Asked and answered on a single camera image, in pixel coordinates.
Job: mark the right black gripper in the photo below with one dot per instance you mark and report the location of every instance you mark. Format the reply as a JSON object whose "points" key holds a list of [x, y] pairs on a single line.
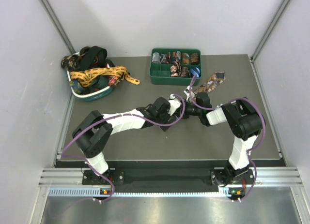
{"points": [[185, 116]]}

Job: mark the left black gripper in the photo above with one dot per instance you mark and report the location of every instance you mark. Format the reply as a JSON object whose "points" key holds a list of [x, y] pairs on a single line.
{"points": [[171, 120]]}

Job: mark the brown floral tie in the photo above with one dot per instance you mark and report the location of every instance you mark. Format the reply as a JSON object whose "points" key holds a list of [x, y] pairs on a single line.
{"points": [[211, 83]]}

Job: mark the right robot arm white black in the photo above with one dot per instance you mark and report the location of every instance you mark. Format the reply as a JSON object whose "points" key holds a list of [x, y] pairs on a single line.
{"points": [[246, 122]]}

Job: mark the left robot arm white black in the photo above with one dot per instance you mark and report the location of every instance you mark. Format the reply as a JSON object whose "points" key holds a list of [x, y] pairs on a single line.
{"points": [[94, 131]]}

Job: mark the brown pink rolled tie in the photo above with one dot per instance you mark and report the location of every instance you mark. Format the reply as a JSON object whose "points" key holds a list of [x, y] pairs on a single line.
{"points": [[184, 72]]}

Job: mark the blue striped rolled tie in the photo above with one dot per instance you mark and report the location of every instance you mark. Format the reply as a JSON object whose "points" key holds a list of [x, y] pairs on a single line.
{"points": [[195, 71]]}

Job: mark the green compartment tray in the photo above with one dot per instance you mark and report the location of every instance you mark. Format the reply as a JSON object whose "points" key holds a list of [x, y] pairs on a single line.
{"points": [[160, 73]]}

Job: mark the pink floral rolled tie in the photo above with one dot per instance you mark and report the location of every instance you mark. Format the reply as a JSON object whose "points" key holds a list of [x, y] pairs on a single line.
{"points": [[175, 70]]}

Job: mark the dark brown rolled tie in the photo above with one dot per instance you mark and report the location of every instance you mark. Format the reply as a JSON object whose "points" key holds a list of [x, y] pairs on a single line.
{"points": [[194, 59]]}

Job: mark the teal floral rolled tie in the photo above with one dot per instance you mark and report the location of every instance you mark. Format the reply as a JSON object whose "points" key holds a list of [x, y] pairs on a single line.
{"points": [[176, 57]]}

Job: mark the dark red rolled tie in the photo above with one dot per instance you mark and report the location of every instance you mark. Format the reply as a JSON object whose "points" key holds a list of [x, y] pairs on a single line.
{"points": [[165, 58]]}

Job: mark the grey rolled tie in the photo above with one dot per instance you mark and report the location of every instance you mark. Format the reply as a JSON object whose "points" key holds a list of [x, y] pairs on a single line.
{"points": [[156, 57]]}

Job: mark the red patterned tie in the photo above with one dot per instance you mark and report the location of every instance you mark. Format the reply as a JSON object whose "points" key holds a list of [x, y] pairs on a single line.
{"points": [[113, 81]]}

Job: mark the white teal basket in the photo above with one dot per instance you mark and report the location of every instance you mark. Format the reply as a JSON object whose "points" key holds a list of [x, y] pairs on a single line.
{"points": [[98, 89]]}

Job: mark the yellow patterned tie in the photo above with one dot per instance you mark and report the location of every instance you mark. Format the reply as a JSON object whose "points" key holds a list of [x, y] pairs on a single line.
{"points": [[86, 78]]}

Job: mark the green patterned tie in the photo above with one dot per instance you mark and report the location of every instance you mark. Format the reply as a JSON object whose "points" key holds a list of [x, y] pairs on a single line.
{"points": [[76, 87]]}

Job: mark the black tie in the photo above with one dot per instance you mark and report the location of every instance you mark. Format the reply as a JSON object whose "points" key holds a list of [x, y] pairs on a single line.
{"points": [[94, 57]]}

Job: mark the dark floral tie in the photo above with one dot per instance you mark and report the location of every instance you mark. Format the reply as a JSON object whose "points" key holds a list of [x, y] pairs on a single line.
{"points": [[69, 62]]}

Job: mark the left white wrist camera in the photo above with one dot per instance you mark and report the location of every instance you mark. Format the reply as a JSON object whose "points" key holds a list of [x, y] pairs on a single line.
{"points": [[175, 104]]}

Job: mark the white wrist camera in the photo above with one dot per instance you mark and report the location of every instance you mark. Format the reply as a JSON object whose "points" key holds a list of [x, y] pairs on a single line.
{"points": [[175, 104], [189, 93]]}

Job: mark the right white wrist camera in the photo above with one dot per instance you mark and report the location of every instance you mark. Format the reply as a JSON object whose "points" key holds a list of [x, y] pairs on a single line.
{"points": [[189, 93]]}

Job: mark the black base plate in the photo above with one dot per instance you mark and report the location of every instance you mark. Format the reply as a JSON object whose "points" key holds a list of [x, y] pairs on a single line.
{"points": [[176, 176]]}

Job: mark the grey slotted cable duct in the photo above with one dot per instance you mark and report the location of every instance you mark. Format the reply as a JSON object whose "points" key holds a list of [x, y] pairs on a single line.
{"points": [[101, 192]]}

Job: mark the aluminium front rail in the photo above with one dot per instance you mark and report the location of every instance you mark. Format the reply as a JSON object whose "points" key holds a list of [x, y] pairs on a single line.
{"points": [[265, 177]]}

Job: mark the right aluminium frame post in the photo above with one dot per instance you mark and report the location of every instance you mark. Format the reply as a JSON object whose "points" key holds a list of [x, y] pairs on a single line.
{"points": [[270, 28]]}

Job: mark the aluminium frame post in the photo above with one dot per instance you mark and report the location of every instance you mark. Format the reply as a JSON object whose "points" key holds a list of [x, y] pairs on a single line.
{"points": [[270, 28], [57, 24]]}

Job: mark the left aluminium frame post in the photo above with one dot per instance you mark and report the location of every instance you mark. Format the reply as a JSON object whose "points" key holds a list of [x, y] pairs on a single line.
{"points": [[57, 24]]}

